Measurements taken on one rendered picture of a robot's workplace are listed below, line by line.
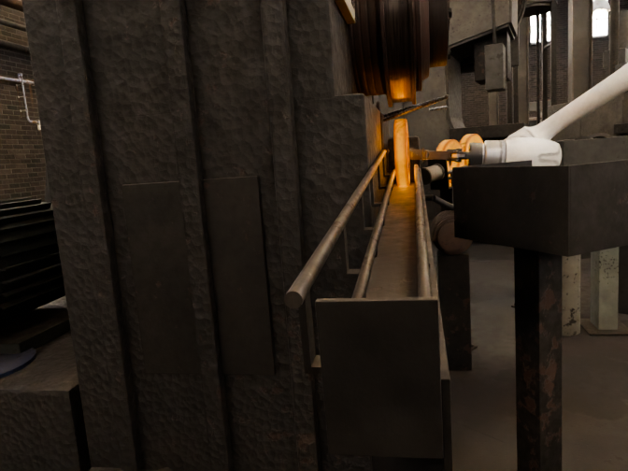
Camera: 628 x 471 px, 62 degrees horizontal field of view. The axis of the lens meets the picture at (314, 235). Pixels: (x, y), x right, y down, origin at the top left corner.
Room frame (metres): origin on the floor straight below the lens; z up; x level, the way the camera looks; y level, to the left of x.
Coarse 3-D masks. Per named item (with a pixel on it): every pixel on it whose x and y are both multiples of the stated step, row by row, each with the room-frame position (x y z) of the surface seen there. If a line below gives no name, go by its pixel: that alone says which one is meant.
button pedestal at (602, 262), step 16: (592, 256) 2.01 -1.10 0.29; (608, 256) 1.94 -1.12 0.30; (592, 272) 2.01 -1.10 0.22; (608, 272) 1.94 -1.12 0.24; (592, 288) 2.01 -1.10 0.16; (608, 288) 1.94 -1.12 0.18; (592, 304) 2.01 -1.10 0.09; (608, 304) 1.94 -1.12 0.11; (592, 320) 2.01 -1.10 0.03; (608, 320) 1.94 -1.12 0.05
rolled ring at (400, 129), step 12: (396, 120) 1.44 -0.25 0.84; (396, 132) 1.39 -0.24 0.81; (396, 144) 1.38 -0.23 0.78; (408, 144) 1.54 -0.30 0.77; (396, 156) 1.38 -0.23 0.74; (408, 156) 1.52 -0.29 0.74; (396, 168) 1.39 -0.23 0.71; (408, 168) 1.50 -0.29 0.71; (396, 180) 1.42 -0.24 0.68; (408, 180) 1.42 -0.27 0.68
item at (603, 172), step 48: (480, 192) 0.94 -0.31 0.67; (528, 192) 0.84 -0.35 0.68; (576, 192) 0.77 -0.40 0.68; (624, 192) 0.82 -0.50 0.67; (480, 240) 0.94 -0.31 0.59; (528, 240) 0.84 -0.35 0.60; (576, 240) 0.77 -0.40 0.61; (624, 240) 0.82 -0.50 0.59; (528, 288) 0.93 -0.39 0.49; (528, 336) 0.93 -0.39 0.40; (528, 384) 0.93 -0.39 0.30; (528, 432) 0.94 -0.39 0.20
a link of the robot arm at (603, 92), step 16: (624, 64) 1.44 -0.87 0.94; (608, 80) 1.45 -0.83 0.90; (624, 80) 1.42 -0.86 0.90; (592, 96) 1.49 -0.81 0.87; (608, 96) 1.46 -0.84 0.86; (560, 112) 1.57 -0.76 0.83; (576, 112) 1.53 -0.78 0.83; (528, 128) 1.60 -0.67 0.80; (544, 128) 1.59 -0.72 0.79; (560, 128) 1.58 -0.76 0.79
